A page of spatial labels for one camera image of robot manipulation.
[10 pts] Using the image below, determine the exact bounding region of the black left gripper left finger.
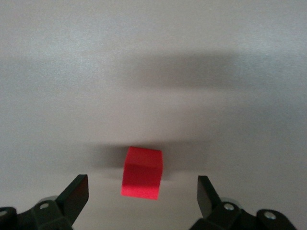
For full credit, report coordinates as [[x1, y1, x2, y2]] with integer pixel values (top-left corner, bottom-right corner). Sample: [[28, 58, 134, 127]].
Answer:
[[0, 174, 90, 230]]

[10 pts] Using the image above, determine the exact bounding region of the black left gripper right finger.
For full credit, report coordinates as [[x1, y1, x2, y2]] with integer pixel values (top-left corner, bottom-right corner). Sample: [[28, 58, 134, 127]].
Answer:
[[190, 175, 298, 230]]

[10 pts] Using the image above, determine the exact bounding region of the red cube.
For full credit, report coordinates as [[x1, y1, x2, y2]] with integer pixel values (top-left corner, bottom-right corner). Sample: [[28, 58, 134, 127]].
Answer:
[[119, 146, 164, 200]]

